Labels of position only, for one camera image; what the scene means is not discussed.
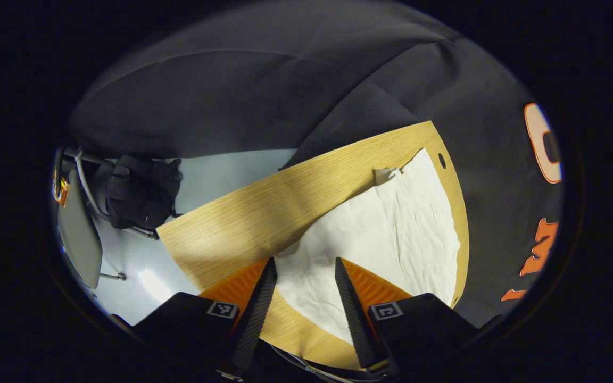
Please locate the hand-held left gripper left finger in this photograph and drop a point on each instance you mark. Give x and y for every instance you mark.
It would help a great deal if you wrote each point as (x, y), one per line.
(256, 324)

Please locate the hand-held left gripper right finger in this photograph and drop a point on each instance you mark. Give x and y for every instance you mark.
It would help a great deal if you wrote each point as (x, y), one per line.
(357, 324)

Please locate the white jeans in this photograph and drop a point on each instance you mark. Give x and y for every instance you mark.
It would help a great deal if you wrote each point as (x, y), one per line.
(391, 229)

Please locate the black bag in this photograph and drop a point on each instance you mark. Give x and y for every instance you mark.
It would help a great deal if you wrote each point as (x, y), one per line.
(141, 191)

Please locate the small orange object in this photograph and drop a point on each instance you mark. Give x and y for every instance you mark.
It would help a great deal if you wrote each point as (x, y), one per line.
(61, 189)

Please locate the black backdrop cloth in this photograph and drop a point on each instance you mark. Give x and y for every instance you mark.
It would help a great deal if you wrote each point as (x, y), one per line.
(285, 80)

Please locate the grey chair with metal frame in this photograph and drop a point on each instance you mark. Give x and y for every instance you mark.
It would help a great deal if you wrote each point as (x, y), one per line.
(77, 234)

